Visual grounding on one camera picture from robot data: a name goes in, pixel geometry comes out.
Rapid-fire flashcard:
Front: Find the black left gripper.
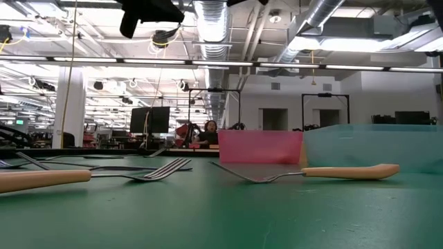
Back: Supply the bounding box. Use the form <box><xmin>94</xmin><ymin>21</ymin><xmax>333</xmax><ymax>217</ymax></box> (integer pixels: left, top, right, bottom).
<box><xmin>120</xmin><ymin>0</ymin><xmax>186</xmax><ymax>39</ymax></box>

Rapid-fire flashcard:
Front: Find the iridescent rainbow fork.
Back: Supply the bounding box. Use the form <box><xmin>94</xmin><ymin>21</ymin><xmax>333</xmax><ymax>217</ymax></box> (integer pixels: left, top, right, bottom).
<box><xmin>0</xmin><ymin>151</ymin><xmax>53</xmax><ymax>171</ymax></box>
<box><xmin>90</xmin><ymin>165</ymin><xmax>193</xmax><ymax>173</ymax></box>

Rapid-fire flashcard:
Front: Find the wooden handled silver fork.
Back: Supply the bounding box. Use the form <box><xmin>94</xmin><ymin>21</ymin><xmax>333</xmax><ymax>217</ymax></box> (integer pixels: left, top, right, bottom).
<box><xmin>210</xmin><ymin>160</ymin><xmax>401</xmax><ymax>185</ymax></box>
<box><xmin>0</xmin><ymin>157</ymin><xmax>192</xmax><ymax>194</ymax></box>

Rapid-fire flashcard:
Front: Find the black ceiling device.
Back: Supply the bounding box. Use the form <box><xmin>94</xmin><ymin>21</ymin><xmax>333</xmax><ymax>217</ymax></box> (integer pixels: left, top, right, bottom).
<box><xmin>0</xmin><ymin>24</ymin><xmax>13</xmax><ymax>44</ymax></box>
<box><xmin>151</xmin><ymin>29</ymin><xmax>170</xmax><ymax>49</ymax></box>

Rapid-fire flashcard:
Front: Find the long ceiling light strip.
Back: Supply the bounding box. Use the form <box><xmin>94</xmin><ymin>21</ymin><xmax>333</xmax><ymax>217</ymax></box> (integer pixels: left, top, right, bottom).
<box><xmin>0</xmin><ymin>54</ymin><xmax>443</xmax><ymax>74</ymax></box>

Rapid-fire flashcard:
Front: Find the black monitor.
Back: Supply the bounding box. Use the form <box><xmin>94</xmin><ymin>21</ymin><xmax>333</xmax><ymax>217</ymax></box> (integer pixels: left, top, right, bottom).
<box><xmin>394</xmin><ymin>110</ymin><xmax>431</xmax><ymax>126</ymax></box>
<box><xmin>129</xmin><ymin>106</ymin><xmax>171</xmax><ymax>135</ymax></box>

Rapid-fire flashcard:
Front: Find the white column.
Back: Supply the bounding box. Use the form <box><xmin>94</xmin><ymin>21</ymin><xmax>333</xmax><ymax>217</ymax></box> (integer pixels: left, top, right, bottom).
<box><xmin>51</xmin><ymin>66</ymin><xmax>88</xmax><ymax>149</ymax></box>

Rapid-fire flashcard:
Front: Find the person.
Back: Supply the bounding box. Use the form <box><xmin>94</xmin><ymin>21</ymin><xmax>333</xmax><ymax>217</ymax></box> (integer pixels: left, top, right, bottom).
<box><xmin>196</xmin><ymin>120</ymin><xmax>219</xmax><ymax>145</ymax></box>

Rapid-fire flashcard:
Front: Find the pink plastic bin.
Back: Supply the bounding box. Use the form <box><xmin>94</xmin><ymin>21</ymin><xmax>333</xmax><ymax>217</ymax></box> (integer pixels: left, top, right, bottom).
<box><xmin>217</xmin><ymin>129</ymin><xmax>305</xmax><ymax>165</ymax></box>

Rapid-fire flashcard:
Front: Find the teal plastic bin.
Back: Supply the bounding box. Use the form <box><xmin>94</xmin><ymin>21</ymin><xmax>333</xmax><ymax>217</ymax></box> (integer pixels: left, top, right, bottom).
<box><xmin>302</xmin><ymin>124</ymin><xmax>443</xmax><ymax>174</ymax></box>

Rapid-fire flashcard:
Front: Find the green table mat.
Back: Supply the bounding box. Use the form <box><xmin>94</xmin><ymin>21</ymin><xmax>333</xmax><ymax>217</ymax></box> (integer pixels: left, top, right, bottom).
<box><xmin>0</xmin><ymin>154</ymin><xmax>443</xmax><ymax>249</ymax></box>

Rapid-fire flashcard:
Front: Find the ribbed silver ventilation duct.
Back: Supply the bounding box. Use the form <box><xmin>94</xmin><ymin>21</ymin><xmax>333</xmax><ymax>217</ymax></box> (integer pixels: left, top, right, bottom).
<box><xmin>192</xmin><ymin>0</ymin><xmax>232</xmax><ymax>132</ymax></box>

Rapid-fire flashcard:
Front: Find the smooth silver ventilation duct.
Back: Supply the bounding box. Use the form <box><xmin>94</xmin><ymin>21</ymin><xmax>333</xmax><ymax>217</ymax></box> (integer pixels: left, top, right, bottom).
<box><xmin>275</xmin><ymin>0</ymin><xmax>347</xmax><ymax>66</ymax></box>

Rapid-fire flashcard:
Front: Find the black frame stand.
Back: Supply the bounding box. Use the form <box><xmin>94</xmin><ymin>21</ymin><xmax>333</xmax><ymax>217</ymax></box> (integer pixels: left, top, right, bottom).
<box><xmin>187</xmin><ymin>88</ymin><xmax>242</xmax><ymax>131</ymax></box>
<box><xmin>300</xmin><ymin>92</ymin><xmax>351</xmax><ymax>132</ymax></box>

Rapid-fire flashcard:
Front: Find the black table frame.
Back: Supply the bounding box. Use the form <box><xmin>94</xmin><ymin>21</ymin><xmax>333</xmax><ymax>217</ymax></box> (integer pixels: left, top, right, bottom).
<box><xmin>0</xmin><ymin>147</ymin><xmax>221</xmax><ymax>157</ymax></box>

